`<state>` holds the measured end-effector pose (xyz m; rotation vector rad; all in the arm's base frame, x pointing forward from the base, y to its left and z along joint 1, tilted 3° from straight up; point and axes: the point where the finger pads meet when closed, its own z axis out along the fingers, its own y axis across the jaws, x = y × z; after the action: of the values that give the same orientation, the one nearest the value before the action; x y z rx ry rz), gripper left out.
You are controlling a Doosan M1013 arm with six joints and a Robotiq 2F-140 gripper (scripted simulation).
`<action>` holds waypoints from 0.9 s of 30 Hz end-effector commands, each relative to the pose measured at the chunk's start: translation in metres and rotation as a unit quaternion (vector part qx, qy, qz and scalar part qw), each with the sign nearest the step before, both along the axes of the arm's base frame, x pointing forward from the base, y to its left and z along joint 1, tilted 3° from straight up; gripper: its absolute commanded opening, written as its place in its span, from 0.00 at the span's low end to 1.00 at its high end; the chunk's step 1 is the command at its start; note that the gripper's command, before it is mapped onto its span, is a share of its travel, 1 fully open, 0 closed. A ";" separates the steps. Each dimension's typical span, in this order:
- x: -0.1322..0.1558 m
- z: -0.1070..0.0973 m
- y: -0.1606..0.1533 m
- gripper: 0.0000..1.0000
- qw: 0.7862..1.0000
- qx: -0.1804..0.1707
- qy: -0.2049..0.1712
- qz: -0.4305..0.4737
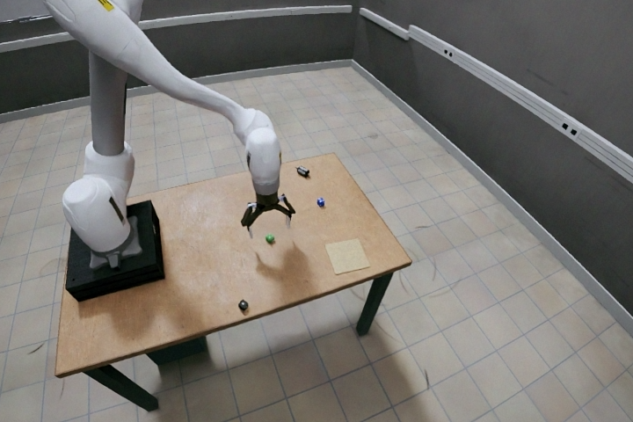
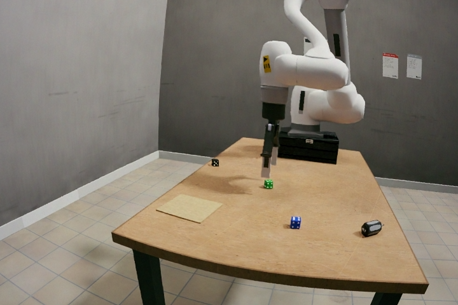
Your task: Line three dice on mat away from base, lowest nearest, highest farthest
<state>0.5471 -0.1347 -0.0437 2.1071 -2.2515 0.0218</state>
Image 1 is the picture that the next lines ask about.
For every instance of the beige square mat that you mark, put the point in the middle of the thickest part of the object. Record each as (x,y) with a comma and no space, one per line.
(346,256)

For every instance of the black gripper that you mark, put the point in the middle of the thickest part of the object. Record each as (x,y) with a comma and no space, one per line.
(266,203)

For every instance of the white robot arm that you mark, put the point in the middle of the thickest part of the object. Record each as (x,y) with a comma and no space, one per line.
(97,211)

